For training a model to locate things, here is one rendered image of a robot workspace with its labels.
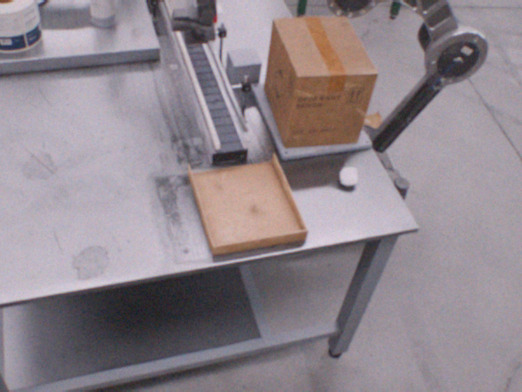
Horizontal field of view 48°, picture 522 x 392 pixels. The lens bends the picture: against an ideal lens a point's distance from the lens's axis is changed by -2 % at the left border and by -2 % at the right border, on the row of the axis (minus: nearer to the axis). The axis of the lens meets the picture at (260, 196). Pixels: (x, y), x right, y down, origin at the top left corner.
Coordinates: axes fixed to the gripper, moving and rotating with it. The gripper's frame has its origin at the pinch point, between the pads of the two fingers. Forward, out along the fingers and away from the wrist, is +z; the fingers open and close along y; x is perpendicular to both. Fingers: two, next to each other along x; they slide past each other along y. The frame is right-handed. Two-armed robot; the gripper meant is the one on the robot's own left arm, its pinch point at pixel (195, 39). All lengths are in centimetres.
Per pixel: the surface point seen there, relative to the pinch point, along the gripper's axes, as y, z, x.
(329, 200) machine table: -25, -37, 60
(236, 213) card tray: 3, -37, 60
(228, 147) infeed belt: -0.2, -26.7, 40.4
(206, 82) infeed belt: -0.4, -6.6, 16.4
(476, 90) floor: -192, 115, 9
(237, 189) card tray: 0, -31, 53
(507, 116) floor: -198, 98, 29
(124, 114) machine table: 27.2, -6.4, 23.9
